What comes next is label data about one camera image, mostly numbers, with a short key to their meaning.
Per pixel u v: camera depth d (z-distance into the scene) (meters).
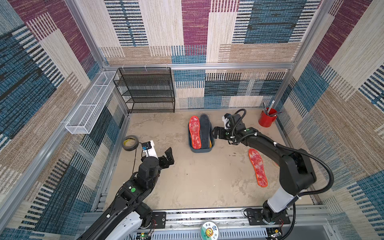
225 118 0.85
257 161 0.92
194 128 1.02
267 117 1.03
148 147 0.62
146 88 1.08
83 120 0.70
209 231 0.64
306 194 0.50
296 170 0.46
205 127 1.05
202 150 0.97
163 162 0.65
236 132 0.70
